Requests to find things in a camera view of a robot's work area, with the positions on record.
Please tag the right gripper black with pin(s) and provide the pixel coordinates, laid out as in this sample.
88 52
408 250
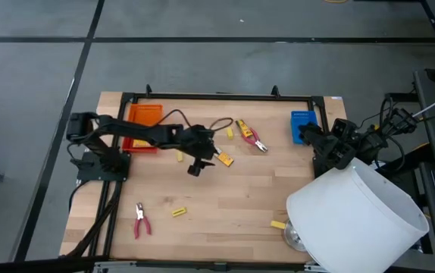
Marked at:
323 141

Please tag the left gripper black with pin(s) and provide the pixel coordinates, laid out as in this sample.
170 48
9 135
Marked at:
198 146

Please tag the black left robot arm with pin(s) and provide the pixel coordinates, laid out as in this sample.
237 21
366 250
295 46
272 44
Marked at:
134 130

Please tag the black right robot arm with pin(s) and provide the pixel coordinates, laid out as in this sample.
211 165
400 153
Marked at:
369 142

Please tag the blue plastic bin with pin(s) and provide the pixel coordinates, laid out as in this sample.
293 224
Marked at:
301 119

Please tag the yellow eraser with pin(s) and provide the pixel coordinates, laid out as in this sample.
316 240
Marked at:
230 132
278 224
179 155

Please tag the yellow crayon box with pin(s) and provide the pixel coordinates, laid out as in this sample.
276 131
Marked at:
225 158

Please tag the small yellow printed box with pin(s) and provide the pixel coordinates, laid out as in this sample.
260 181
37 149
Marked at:
179 212

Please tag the yellow pack with black print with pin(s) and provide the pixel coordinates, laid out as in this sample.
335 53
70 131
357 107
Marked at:
244 128

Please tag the yellow box with print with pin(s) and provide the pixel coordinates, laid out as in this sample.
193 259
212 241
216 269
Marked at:
140 143

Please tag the orange plastic tray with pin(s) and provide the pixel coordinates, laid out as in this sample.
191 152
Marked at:
145 113

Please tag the round silver metal lid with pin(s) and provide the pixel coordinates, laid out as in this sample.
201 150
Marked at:
292 237

